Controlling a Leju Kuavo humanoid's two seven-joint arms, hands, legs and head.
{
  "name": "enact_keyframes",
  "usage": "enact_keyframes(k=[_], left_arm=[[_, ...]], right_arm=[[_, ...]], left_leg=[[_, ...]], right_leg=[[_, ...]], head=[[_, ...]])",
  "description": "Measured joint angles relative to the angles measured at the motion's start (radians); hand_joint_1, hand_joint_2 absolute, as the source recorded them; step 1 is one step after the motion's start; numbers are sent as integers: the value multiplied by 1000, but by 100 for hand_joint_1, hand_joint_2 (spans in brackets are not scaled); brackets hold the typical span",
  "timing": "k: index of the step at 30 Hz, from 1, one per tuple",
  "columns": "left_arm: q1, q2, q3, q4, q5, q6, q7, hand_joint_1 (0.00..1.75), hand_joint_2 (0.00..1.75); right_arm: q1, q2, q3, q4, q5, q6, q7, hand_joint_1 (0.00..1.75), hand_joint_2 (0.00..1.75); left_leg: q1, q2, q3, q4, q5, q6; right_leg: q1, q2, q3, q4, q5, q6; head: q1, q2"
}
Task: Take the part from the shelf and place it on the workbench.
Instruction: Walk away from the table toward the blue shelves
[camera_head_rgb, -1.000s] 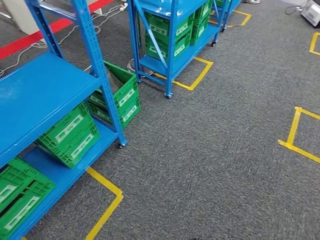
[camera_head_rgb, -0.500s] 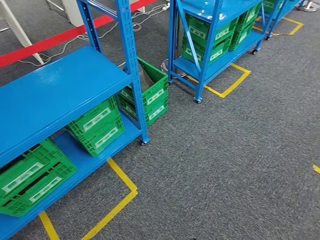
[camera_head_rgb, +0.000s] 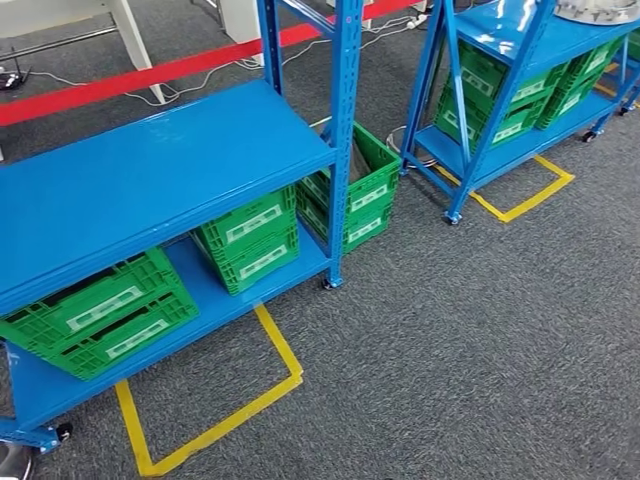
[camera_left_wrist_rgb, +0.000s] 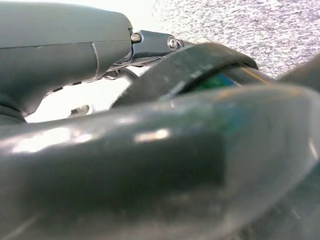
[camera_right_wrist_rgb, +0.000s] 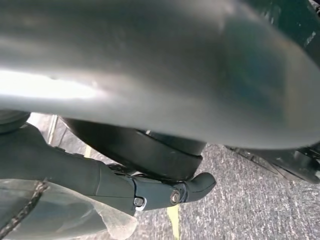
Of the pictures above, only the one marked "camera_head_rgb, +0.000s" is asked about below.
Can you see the white power strip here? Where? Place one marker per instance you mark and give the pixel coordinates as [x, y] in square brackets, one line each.
[417, 21]

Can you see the red barrier belt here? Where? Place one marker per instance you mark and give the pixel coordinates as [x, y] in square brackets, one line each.
[150, 73]

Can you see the blue metal shelf rack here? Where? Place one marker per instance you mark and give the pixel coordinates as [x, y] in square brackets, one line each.
[632, 89]
[500, 26]
[150, 166]

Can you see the yellow floor tape outline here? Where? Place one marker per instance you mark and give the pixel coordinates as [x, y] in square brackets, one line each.
[525, 205]
[135, 424]

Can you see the silver wheel hubcap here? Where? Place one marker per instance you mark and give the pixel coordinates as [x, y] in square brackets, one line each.
[600, 10]

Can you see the black router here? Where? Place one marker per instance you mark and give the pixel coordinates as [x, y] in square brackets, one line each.
[9, 79]

